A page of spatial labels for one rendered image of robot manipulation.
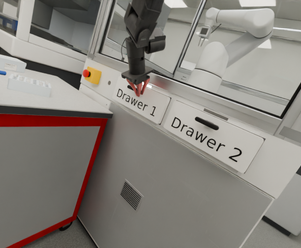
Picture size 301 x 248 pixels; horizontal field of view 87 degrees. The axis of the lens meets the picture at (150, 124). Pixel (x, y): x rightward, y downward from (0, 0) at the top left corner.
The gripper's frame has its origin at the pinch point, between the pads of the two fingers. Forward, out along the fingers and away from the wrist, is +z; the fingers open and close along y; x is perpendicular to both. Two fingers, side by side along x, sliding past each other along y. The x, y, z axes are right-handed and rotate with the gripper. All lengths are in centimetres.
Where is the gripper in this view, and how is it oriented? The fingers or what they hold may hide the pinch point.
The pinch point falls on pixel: (139, 93)
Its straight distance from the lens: 64.0
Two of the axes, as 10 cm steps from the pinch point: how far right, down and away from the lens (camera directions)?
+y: 6.8, -5.2, 5.2
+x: -7.3, -4.5, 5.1
